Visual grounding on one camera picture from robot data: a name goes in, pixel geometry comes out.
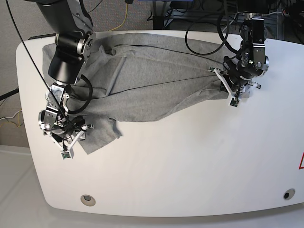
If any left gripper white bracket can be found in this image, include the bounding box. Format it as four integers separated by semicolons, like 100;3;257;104
208;67;261;101

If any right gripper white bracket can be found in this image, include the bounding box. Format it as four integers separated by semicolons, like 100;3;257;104
42;123;94;153

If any grey T-shirt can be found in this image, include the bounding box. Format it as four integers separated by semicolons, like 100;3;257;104
42;32;250;155

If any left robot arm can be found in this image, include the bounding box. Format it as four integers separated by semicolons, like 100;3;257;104
188;0;269;107

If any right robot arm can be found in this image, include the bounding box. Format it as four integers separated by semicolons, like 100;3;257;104
36;0;96;159

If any left table grommet hole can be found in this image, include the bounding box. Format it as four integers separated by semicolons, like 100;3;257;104
80;195;96;207

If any table grommet hole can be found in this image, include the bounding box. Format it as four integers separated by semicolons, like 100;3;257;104
80;195;96;207
283;189;295;200

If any red triangle sticker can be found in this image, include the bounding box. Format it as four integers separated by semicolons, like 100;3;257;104
299;153;304;170

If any right table grommet hole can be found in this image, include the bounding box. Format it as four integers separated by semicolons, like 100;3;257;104
283;189;295;200

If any black bar behind table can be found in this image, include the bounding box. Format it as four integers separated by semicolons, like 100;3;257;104
28;33;56;40

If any black table leg stand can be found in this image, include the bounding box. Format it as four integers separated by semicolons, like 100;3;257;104
149;0;171;30

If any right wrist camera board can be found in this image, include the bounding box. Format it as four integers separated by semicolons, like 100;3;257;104
61;150;74;160

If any white cable at left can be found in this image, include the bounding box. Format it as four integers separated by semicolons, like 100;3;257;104
0;110;23;128

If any yellow cable on floor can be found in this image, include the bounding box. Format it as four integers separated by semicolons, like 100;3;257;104
109;4;129;33

